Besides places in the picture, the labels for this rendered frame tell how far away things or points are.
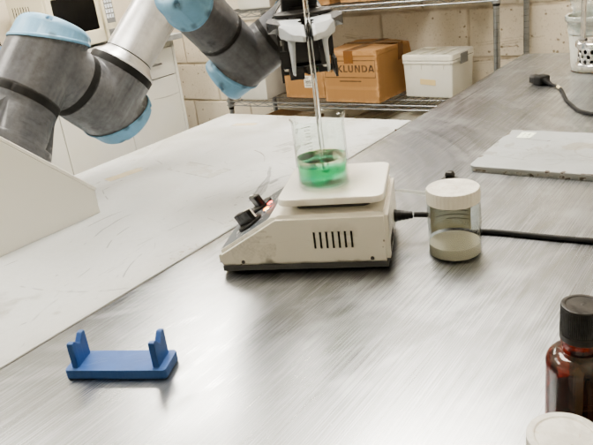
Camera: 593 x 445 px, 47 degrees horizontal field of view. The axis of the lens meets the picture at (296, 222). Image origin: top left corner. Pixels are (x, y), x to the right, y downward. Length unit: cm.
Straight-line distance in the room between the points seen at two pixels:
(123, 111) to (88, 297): 47
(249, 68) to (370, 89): 208
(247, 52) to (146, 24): 28
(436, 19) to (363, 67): 47
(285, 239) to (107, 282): 23
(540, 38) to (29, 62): 247
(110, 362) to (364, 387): 24
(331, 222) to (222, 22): 36
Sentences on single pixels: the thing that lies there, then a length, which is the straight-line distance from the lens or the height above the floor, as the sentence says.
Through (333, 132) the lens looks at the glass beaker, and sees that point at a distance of 75.
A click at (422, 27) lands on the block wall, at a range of 340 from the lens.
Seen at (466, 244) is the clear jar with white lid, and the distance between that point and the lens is 77.
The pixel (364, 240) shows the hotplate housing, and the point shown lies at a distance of 75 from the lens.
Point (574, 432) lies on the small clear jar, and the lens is 46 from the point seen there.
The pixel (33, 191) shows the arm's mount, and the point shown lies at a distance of 104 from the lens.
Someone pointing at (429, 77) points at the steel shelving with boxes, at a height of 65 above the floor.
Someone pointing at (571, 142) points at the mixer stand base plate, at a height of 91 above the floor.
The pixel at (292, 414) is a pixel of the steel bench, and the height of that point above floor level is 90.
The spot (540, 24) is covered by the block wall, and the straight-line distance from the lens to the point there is 321.
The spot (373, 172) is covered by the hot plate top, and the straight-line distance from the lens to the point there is 81.
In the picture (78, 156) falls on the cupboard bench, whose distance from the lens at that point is 347.
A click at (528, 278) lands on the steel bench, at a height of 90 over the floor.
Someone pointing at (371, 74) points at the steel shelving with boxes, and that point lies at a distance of 307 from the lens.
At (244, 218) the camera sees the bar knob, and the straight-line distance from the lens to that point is 80.
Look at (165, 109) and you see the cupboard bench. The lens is 383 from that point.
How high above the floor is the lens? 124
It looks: 22 degrees down
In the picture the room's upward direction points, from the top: 8 degrees counter-clockwise
